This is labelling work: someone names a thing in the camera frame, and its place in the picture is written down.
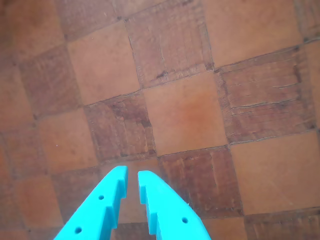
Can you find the brown leather chessboard mat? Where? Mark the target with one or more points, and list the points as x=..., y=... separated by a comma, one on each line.
x=185, y=112

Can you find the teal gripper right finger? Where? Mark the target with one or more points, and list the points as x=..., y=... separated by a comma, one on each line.
x=170, y=212

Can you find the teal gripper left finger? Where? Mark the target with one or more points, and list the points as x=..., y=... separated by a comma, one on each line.
x=100, y=212

